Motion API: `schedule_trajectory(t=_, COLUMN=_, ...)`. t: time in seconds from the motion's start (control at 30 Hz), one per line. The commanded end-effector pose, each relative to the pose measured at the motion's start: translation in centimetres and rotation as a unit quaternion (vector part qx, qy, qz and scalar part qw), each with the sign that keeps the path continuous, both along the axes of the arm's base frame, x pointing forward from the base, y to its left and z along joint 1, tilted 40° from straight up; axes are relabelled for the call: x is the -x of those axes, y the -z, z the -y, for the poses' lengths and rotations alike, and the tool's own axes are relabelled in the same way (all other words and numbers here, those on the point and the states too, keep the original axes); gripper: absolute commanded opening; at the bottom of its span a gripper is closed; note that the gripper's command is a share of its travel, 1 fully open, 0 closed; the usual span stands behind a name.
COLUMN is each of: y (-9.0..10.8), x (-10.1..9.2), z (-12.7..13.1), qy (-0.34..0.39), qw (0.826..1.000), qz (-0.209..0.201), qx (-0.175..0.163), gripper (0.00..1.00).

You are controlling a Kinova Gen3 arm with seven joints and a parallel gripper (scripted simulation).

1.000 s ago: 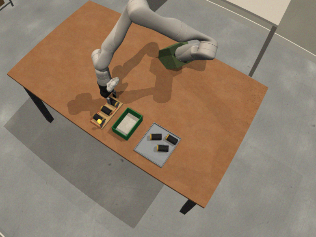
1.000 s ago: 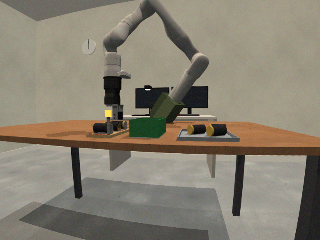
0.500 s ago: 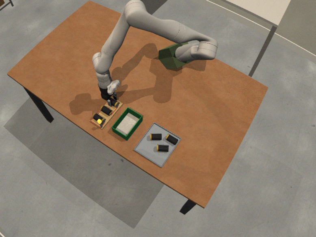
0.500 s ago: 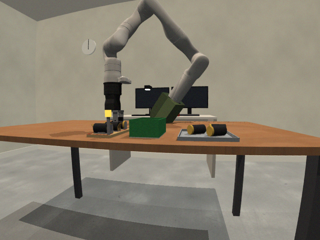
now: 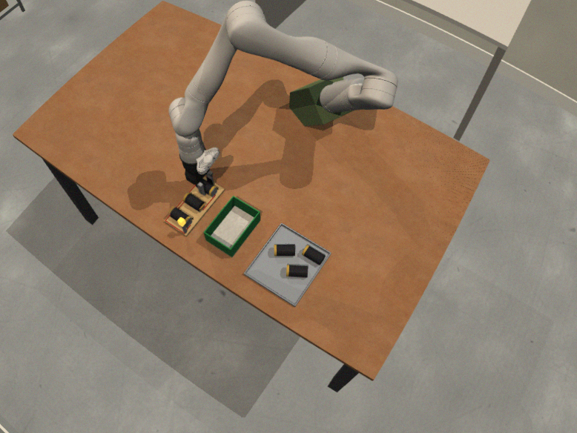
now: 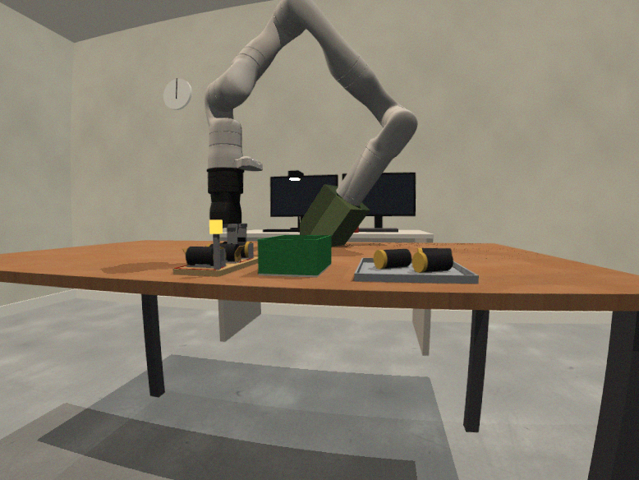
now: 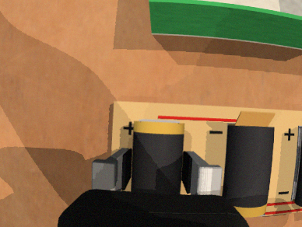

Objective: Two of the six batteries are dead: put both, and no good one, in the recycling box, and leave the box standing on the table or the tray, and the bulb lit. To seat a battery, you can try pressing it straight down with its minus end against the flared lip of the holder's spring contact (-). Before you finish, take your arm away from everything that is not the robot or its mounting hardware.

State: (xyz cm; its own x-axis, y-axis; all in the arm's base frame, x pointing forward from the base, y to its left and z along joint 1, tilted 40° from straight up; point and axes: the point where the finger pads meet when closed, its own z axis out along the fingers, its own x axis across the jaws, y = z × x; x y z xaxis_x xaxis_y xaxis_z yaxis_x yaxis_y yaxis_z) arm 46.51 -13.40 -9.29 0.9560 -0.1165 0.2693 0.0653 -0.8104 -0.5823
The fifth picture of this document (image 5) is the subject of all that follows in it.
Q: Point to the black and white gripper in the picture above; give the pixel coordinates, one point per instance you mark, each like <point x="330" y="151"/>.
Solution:
<point x="198" y="163"/>

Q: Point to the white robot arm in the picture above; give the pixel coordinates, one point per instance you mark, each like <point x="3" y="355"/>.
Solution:
<point x="245" y="28"/>

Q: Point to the black battery with yellow end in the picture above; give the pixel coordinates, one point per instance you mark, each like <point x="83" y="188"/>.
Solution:
<point x="208" y="186"/>
<point x="313" y="254"/>
<point x="297" y="271"/>
<point x="193" y="201"/>
<point x="284" y="250"/>
<point x="177" y="213"/>

